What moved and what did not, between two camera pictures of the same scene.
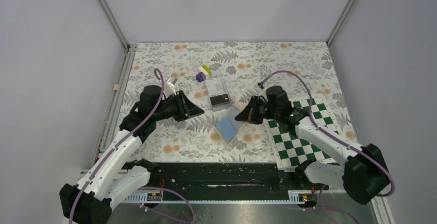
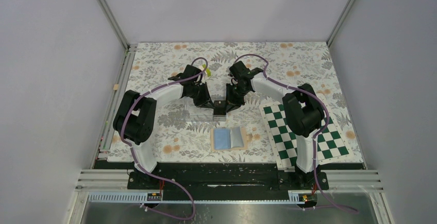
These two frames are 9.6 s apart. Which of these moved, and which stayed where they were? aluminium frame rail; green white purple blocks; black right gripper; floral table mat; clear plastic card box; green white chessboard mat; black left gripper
Moved: clear plastic card box; black right gripper; black left gripper
Stayed: floral table mat; aluminium frame rail; green white purple blocks; green white chessboard mat
